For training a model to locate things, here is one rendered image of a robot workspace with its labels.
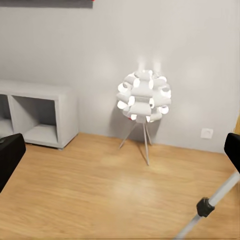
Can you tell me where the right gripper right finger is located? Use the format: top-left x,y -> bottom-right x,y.
224,133 -> 240,173

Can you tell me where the camera tripod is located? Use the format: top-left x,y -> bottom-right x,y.
173,170 -> 240,240

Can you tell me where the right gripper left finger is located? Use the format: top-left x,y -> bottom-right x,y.
0,133 -> 26,193

